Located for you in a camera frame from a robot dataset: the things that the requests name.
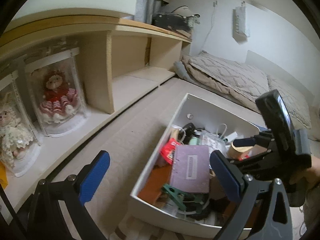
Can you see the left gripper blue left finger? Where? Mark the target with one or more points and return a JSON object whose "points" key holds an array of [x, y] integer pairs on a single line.
{"points": [[91, 176]]}

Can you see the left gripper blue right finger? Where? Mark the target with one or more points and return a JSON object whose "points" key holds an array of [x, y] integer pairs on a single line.
{"points": [[228, 175]]}

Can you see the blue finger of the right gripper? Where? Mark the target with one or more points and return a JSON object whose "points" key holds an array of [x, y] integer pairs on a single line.
{"points": [[245, 142]]}

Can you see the white storage bin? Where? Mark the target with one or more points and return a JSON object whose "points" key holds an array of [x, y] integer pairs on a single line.
{"points": [[176, 190]]}

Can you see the right hand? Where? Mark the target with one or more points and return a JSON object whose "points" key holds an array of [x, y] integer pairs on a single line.
{"points": [[311, 174]]}

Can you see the beige quilted pillow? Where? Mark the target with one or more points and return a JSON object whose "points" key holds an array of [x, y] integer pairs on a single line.
{"points": [[243, 82]]}

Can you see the cream dress doll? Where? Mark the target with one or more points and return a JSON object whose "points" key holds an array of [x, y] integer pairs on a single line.
{"points": [[15, 137]]}

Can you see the red dress doll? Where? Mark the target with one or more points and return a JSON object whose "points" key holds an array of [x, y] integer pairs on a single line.
{"points": [[60, 101]]}

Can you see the black bag on shelf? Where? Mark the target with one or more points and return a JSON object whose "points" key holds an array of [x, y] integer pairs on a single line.
{"points": [[181, 20]]}

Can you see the wooden bedside shelf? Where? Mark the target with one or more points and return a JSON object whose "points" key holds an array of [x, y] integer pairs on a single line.
{"points": [[119, 62]]}

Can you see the hanging white paper bag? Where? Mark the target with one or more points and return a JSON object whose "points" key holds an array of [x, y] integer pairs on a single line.
{"points": [[240, 23]]}

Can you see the purple printed cardboard box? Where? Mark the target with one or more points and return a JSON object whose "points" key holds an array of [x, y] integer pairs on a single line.
{"points": [[191, 169]]}

